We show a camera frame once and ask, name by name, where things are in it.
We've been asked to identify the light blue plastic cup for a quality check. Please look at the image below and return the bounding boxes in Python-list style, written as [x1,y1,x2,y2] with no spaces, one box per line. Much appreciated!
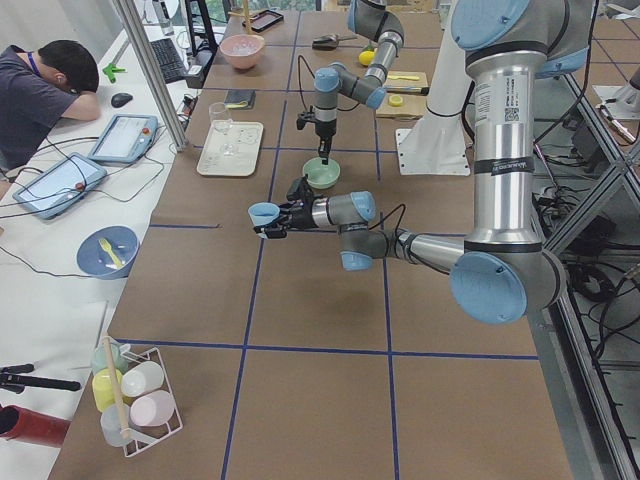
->
[248,202,280,227]

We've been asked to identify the clear wine glass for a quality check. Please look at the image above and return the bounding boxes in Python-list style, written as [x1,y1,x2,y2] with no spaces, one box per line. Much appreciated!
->
[209,102,236,155]

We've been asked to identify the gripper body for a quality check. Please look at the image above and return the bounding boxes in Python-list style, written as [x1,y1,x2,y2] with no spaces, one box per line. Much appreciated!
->
[296,111,336,142]
[278,176,314,231]

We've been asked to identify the cream bear tray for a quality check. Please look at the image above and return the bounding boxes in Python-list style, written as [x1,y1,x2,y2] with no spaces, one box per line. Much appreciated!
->
[196,121,264,177]

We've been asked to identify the green bowl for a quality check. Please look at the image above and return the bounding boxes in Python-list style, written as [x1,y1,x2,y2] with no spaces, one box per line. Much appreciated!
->
[302,157,341,190]

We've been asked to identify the pink bowl with ice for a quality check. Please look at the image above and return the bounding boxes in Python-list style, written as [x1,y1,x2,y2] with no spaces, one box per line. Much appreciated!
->
[219,34,266,70]

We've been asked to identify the teach pendant tablet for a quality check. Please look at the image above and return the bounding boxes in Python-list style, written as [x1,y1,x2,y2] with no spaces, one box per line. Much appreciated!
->
[13,153,107,220]
[88,114,158,164]

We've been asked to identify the black tripod handle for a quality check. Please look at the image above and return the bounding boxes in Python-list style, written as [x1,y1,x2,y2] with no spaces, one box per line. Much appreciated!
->
[1,364,82,394]

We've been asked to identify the green clamp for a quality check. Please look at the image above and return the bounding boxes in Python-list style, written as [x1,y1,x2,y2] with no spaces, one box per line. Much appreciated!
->
[102,63,126,84]

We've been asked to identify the white wire cup rack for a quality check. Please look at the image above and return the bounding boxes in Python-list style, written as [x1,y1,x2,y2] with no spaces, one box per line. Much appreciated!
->
[90,336,183,458]

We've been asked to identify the black keyboard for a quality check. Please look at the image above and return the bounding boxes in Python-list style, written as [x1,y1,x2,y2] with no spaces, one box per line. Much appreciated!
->
[150,38,184,84]

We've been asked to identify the yellow plastic fork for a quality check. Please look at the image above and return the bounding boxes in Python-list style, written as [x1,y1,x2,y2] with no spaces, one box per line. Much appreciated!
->
[98,237,124,269]

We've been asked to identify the wooden cutting board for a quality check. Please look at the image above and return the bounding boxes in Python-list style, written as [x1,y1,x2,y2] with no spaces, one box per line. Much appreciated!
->
[376,71,429,118]

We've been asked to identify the black scoop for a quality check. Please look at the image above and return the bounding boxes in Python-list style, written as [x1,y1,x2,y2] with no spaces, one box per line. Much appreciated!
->
[311,34,358,51]

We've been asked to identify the red cylinder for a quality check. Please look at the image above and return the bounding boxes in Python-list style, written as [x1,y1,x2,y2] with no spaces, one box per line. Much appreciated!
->
[1,405,70,448]

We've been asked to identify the white cup in rack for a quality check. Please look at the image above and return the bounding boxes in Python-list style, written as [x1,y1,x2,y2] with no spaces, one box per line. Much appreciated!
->
[121,361,164,397]

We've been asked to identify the pink cup in rack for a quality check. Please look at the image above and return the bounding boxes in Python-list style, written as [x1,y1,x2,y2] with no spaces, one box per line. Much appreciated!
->
[130,390,176,427]

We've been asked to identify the sleeping person in grey shirt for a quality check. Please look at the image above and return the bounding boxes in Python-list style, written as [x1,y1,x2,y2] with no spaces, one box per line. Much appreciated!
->
[1,40,101,171]

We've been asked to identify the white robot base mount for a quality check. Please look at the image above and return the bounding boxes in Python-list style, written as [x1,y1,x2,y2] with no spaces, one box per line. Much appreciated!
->
[396,2,471,176]

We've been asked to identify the aluminium frame post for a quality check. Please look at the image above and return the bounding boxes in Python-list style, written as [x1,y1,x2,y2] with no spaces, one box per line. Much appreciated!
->
[113,0,188,152]

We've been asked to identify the yellow lemon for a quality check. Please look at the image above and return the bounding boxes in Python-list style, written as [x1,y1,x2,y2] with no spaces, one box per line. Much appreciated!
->
[358,50,376,67]

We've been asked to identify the far teach pendant tablet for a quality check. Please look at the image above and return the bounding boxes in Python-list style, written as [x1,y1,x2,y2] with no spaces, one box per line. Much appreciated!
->
[88,114,158,164]

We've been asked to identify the yellow plastic knife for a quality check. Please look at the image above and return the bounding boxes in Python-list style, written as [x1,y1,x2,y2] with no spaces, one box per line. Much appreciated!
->
[387,75,421,81]

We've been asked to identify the green cup in rack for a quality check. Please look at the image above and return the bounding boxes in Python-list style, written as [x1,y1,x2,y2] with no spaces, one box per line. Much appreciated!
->
[91,341,129,375]

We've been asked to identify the black computer mouse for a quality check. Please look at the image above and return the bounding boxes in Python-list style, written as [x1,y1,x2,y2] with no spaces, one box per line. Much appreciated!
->
[110,92,133,109]

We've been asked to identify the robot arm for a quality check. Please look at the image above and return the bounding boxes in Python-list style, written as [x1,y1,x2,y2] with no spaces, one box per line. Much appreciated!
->
[296,0,404,165]
[248,1,597,324]

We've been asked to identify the yellow cup in rack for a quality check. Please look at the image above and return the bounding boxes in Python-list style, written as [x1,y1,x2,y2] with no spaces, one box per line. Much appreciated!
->
[91,368,115,412]

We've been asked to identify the black tray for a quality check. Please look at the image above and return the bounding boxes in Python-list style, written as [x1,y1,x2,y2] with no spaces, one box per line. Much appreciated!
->
[250,10,284,33]

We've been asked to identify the steel muddler with black tip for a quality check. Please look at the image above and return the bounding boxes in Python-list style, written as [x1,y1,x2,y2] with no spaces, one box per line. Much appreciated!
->
[385,86,429,96]

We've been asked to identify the clear cup in rack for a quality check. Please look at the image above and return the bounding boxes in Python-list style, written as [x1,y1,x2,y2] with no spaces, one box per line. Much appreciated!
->
[100,403,131,447]

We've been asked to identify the near teach pendant tablet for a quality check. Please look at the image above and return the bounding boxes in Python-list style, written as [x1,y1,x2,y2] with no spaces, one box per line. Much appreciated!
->
[13,153,107,220]

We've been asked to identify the wooden rack handle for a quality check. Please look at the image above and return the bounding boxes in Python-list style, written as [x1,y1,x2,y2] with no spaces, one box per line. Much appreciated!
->
[102,336,131,442]

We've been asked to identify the half lemon slice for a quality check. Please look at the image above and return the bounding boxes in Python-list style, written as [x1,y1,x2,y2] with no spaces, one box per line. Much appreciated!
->
[388,94,404,107]

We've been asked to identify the blue bowl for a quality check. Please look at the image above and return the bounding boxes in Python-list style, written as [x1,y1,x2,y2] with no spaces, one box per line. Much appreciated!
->
[76,225,139,280]

